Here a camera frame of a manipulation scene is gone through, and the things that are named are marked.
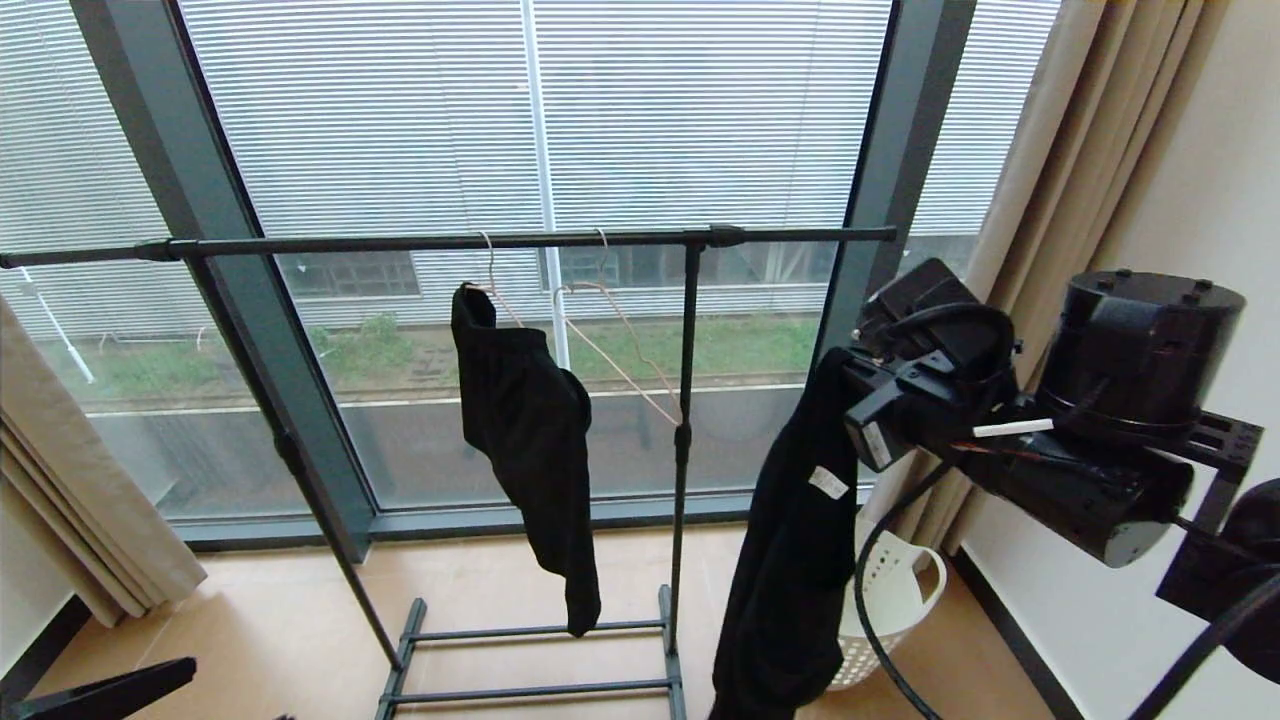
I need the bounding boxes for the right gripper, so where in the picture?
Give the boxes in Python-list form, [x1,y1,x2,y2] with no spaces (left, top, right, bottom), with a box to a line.
[842,360,1001,473]

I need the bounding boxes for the black garment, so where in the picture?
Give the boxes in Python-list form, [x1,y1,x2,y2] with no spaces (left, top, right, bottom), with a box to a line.
[450,283,604,639]
[707,345,873,720]

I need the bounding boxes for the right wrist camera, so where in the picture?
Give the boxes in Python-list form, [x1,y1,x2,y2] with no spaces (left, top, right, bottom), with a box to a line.
[853,258,1021,386]

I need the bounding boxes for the beige curtain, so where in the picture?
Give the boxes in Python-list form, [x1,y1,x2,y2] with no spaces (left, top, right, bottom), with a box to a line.
[858,0,1231,557]
[0,295,209,629]

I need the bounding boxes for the white laundry basket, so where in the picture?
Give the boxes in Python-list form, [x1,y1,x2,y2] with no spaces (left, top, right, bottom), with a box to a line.
[824,505,949,692]

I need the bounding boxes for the black clothes rack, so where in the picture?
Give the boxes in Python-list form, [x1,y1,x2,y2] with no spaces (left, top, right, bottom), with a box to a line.
[0,225,899,720]

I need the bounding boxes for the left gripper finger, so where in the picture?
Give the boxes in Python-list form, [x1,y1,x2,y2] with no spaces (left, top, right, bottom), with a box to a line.
[8,656,199,720]

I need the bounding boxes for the pink clothes hanger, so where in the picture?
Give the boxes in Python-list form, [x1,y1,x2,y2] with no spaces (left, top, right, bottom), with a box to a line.
[462,231,528,331]
[553,228,687,429]

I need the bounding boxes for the window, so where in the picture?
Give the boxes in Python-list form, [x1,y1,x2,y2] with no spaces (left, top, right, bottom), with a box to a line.
[0,0,1061,549]

